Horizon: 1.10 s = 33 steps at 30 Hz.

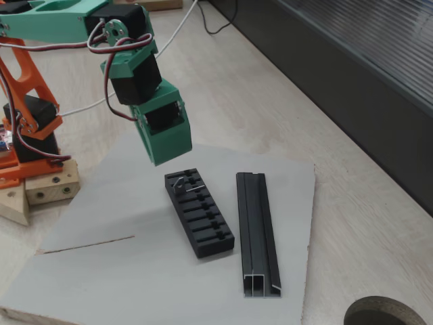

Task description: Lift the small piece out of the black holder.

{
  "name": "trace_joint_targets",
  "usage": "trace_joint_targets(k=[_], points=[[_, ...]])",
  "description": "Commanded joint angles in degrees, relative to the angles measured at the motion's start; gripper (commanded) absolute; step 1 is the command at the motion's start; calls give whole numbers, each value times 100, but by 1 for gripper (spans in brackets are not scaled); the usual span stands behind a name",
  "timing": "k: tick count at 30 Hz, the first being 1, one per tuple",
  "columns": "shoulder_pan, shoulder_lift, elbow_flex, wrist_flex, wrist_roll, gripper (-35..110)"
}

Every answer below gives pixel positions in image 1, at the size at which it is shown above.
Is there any small silver metal bracket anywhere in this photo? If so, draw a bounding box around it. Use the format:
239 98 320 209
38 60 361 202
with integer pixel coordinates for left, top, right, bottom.
174 176 206 196

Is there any black slotted holder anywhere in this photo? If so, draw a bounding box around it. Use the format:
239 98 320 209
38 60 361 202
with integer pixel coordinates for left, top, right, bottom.
164 168 235 259

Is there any wooden plank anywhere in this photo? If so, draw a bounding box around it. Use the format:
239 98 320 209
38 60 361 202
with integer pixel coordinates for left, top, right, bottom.
133 0 183 12

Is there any dark aluminium profile bar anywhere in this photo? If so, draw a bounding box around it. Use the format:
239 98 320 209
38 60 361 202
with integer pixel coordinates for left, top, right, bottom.
235 172 283 299

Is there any wooden block with screws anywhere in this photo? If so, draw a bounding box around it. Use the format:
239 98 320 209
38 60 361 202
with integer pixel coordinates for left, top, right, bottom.
25 158 81 207

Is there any grey board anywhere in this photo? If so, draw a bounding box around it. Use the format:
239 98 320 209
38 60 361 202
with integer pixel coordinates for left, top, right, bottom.
0 130 316 325

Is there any red and blue circuit board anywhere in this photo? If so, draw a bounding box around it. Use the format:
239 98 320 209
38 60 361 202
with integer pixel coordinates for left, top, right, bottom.
0 123 14 157

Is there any wooden wedge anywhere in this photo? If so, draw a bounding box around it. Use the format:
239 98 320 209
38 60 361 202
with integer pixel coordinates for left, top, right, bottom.
0 179 30 227

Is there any black cable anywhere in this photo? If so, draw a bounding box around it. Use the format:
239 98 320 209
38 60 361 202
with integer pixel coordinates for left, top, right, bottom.
197 0 237 35

